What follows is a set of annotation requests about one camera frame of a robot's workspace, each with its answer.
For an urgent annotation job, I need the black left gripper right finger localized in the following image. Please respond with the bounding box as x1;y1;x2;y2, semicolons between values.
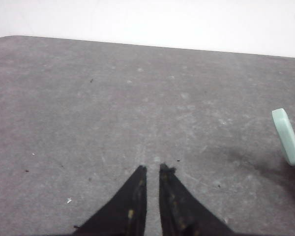
159;163;235;236

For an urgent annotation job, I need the black frying pan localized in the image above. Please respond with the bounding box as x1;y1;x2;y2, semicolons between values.
271;108;295;166

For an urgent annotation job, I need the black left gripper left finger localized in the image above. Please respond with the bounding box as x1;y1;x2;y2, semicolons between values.
73;165;147;236

